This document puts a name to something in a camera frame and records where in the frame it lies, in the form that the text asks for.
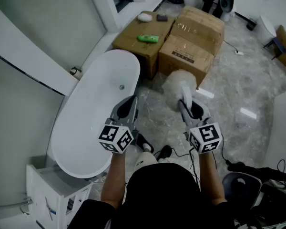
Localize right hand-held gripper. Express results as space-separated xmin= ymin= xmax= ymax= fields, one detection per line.
xmin=178 ymin=98 xmax=223 ymax=155

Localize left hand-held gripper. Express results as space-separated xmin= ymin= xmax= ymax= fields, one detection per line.
xmin=98 ymin=95 xmax=139 ymax=155

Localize white fluffy duster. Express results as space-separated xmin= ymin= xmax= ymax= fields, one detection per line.
xmin=161 ymin=70 xmax=197 ymax=112

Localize white bathtub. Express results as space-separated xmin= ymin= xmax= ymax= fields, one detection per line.
xmin=51 ymin=49 xmax=141 ymax=179

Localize person's right forearm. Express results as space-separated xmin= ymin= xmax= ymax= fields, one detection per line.
xmin=198 ymin=150 xmax=227 ymax=206

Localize person's left forearm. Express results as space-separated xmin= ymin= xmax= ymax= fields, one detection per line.
xmin=101 ymin=151 xmax=130 ymax=209

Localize person's left black shoe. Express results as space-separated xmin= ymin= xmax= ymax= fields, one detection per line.
xmin=135 ymin=134 xmax=154 ymax=154

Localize person's black shoe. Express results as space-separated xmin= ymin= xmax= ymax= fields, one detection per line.
xmin=135 ymin=134 xmax=154 ymax=154
xmin=157 ymin=145 xmax=173 ymax=162

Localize person's right black shoe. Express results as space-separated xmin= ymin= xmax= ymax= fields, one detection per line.
xmin=157 ymin=145 xmax=173 ymax=162

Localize person's beige shorts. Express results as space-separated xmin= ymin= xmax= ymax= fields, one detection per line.
xmin=134 ymin=150 xmax=182 ymax=169

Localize cardboard box with dark label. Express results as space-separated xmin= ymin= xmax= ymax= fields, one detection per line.
xmin=158 ymin=34 xmax=215 ymax=90

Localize large flat cardboard box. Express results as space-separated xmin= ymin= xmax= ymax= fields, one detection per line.
xmin=112 ymin=10 xmax=176 ymax=80

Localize brown and white roll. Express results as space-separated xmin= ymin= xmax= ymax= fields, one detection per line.
xmin=70 ymin=67 xmax=83 ymax=81

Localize green plastic bottle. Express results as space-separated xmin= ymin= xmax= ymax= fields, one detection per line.
xmin=136 ymin=34 xmax=160 ymax=43

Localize person's black shirt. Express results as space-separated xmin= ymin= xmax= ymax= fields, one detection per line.
xmin=69 ymin=162 xmax=253 ymax=229

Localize taped wrinkled cardboard box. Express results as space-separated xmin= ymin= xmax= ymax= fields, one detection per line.
xmin=170 ymin=5 xmax=226 ymax=57

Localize white counter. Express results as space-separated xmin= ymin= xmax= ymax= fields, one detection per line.
xmin=264 ymin=87 xmax=286 ymax=174

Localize small black bin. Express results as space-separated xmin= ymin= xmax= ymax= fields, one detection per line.
xmin=246 ymin=18 xmax=257 ymax=31

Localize white cabinet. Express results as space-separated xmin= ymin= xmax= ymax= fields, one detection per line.
xmin=26 ymin=163 xmax=94 ymax=229

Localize gray and black bag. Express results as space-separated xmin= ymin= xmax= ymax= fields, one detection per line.
xmin=250 ymin=179 xmax=286 ymax=229

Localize gray oval fixture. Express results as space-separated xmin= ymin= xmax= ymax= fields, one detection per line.
xmin=220 ymin=0 xmax=236 ymax=22

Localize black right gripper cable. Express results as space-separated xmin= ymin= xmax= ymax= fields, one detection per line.
xmin=187 ymin=148 xmax=202 ymax=188

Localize chrome rail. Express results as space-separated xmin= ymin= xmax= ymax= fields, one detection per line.
xmin=0 ymin=198 xmax=33 ymax=216

